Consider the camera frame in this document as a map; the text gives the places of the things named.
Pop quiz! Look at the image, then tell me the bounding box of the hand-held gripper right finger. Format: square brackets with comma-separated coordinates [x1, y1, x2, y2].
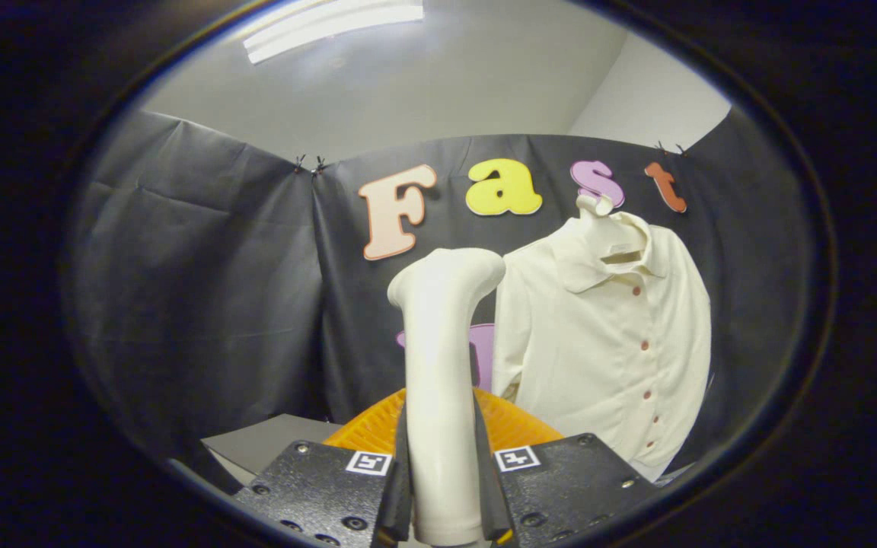
[473, 387, 660, 547]

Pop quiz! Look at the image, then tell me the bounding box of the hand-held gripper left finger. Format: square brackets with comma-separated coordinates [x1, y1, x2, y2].
[233, 388, 414, 548]

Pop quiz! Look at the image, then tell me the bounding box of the cream button-up shirt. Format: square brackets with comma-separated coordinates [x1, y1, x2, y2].
[492, 212, 712, 482]

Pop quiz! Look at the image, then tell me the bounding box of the white garment steamer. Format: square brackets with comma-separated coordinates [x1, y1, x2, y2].
[387, 248, 506, 547]

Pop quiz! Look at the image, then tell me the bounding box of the white clothes hanger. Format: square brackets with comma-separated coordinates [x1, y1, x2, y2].
[576, 194, 649, 267]

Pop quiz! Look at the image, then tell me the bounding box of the grey cabinet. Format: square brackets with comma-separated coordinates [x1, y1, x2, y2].
[203, 413, 342, 488]

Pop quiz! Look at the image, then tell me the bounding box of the black backdrop cloth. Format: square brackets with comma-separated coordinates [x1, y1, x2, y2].
[65, 107, 812, 488]

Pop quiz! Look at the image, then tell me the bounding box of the ceiling light panel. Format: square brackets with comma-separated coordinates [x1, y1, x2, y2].
[243, 0, 426, 65]

